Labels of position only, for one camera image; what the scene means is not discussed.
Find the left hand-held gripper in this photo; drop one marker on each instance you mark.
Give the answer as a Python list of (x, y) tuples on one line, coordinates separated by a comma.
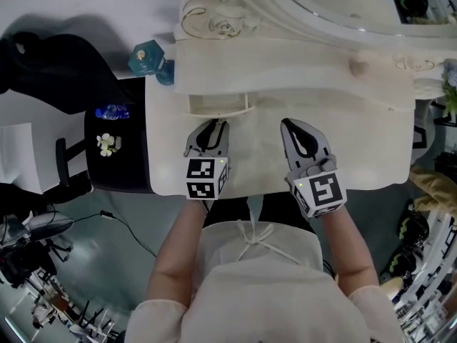
[(201, 177)]

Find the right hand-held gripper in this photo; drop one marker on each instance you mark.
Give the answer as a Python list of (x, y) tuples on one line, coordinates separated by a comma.
[(321, 191)]

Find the cream small drawer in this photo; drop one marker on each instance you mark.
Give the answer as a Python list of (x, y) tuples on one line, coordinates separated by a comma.
[(221, 105)]

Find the cream ornate dressing table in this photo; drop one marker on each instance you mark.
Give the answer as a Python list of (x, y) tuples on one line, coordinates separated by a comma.
[(285, 66)]

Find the person's left forearm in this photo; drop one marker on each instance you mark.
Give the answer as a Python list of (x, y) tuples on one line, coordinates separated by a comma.
[(175, 259)]

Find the person's right forearm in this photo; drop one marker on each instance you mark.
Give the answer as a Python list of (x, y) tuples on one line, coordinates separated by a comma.
[(351, 252)]

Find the oval vanity mirror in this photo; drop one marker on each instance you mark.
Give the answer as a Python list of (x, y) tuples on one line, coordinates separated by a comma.
[(357, 2)]

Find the blue water bottle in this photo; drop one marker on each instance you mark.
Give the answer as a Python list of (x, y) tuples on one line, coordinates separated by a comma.
[(112, 111)]

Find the small white flower pot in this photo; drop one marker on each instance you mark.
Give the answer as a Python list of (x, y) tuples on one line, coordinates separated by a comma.
[(107, 144)]

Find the beige coat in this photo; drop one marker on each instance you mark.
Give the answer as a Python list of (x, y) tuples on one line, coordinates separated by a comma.
[(433, 188)]

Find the white flower bouquet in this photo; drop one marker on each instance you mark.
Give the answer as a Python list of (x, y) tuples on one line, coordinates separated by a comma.
[(450, 88)]

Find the black office chair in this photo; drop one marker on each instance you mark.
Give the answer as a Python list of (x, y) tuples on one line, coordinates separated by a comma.
[(64, 80)]

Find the person's cream dress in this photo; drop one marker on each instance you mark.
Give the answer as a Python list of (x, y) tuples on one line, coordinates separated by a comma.
[(264, 298)]

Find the grey round-back chair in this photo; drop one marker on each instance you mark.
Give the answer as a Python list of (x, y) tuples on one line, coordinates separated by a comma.
[(50, 224)]

